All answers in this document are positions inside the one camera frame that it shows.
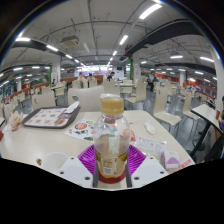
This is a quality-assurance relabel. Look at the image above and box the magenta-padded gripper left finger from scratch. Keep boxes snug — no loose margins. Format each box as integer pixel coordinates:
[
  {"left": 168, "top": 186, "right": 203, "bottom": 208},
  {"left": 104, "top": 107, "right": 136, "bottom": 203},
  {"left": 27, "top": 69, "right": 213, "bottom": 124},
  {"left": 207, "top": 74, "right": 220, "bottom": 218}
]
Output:
[{"left": 56, "top": 144, "right": 100, "bottom": 190}]

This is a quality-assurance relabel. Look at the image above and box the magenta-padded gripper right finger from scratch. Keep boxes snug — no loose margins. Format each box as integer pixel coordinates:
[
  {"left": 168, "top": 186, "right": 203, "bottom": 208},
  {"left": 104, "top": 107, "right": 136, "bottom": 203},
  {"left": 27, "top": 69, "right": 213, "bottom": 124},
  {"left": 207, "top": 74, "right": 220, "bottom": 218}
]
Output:
[{"left": 125, "top": 144, "right": 170, "bottom": 190}]

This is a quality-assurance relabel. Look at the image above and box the white cup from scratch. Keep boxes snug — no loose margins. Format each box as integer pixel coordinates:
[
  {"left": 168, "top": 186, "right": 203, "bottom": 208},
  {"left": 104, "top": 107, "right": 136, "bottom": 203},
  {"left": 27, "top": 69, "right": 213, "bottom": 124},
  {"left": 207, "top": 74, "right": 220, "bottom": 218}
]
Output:
[{"left": 41, "top": 151, "right": 70, "bottom": 175}]

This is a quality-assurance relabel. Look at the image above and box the small purple white carton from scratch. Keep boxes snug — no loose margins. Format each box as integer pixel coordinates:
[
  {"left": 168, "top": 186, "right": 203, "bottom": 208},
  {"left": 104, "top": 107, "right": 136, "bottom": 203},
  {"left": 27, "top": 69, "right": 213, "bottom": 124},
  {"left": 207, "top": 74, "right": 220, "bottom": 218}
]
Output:
[{"left": 161, "top": 149, "right": 181, "bottom": 173}]

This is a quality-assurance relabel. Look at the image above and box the red white printed leaflet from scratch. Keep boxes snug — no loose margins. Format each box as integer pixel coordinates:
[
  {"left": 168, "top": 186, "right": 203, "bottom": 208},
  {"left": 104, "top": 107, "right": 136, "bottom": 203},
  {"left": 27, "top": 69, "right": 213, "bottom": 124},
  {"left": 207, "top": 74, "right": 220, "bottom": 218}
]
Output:
[{"left": 179, "top": 157, "right": 196, "bottom": 172}]

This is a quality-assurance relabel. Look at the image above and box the crumpled white tissue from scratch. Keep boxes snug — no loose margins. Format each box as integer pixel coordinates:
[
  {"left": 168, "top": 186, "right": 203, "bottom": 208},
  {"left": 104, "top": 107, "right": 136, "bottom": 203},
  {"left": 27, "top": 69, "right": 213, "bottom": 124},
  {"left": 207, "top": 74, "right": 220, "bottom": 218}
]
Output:
[{"left": 143, "top": 120, "right": 157, "bottom": 136}]

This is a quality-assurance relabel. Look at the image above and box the clear yellow-capped drink bottle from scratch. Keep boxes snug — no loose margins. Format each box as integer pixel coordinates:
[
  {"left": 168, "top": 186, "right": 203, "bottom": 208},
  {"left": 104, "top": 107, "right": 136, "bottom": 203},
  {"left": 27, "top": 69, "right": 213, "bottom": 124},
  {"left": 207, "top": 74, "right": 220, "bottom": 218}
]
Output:
[{"left": 92, "top": 93, "right": 132, "bottom": 184}]

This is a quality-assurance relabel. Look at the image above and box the dark food tray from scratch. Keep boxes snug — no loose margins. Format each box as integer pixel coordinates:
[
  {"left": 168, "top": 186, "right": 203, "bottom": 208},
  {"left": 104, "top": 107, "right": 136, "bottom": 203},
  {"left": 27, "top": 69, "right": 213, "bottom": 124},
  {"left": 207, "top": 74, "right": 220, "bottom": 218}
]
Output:
[{"left": 22, "top": 105, "right": 82, "bottom": 130}]

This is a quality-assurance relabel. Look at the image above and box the printed paper tray liner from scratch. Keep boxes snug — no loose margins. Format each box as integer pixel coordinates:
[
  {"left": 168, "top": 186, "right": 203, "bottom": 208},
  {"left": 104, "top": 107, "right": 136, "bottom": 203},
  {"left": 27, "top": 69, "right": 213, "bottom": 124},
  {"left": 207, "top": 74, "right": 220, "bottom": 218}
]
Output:
[{"left": 25, "top": 107, "right": 69, "bottom": 128}]

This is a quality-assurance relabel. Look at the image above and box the white napkin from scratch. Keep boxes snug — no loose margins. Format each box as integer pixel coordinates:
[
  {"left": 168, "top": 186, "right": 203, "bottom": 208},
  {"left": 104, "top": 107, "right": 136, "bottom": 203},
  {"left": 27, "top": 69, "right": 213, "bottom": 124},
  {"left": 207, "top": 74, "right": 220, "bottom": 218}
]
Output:
[{"left": 62, "top": 101, "right": 81, "bottom": 115}]

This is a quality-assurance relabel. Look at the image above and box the beige chair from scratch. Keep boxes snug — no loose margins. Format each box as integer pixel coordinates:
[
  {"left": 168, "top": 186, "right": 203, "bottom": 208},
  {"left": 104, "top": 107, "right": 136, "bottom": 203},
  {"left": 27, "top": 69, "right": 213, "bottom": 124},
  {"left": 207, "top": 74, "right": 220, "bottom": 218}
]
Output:
[
  {"left": 31, "top": 90, "right": 57, "bottom": 111},
  {"left": 152, "top": 86, "right": 183, "bottom": 136},
  {"left": 67, "top": 85, "right": 105, "bottom": 113}
]

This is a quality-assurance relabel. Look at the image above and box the crumpled food wrapper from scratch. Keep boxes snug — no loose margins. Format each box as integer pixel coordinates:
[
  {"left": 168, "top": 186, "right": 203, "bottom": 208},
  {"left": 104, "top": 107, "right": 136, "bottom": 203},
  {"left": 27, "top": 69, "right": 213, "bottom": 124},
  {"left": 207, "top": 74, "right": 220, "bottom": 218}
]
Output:
[{"left": 5, "top": 110, "right": 25, "bottom": 132}]

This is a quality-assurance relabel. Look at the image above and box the dark-edged side table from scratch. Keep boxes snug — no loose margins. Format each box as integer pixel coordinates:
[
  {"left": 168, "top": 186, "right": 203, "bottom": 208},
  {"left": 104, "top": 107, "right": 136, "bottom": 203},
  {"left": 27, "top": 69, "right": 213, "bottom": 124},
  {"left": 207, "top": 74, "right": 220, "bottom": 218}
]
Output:
[{"left": 190, "top": 103, "right": 224, "bottom": 158}]

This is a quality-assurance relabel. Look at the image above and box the group of beige chairs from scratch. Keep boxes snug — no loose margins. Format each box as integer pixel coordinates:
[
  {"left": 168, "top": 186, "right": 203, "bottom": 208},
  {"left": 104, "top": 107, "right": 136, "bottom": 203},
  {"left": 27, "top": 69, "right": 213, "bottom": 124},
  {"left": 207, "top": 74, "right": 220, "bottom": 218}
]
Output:
[{"left": 6, "top": 75, "right": 214, "bottom": 121}]

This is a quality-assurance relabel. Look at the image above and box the person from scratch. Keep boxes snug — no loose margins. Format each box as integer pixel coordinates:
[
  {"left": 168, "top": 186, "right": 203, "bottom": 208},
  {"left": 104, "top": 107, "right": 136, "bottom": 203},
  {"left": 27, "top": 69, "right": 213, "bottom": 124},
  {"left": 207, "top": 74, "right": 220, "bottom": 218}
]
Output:
[
  {"left": 106, "top": 71, "right": 116, "bottom": 82},
  {"left": 217, "top": 95, "right": 224, "bottom": 135},
  {"left": 146, "top": 70, "right": 160, "bottom": 92}
]

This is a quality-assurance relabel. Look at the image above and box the ceiling air conditioner unit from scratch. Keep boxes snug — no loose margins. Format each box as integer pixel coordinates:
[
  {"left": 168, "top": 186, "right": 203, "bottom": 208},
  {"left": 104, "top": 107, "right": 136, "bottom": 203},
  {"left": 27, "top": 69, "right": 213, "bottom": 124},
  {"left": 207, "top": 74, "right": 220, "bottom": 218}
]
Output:
[{"left": 59, "top": 34, "right": 80, "bottom": 47}]

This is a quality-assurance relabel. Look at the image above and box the group of ceiling lights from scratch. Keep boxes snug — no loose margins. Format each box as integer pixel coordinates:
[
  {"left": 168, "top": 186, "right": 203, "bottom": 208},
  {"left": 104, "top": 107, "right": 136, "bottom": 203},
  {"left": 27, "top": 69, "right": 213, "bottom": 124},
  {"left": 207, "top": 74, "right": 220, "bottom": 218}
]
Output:
[{"left": 0, "top": 2, "right": 216, "bottom": 88}]

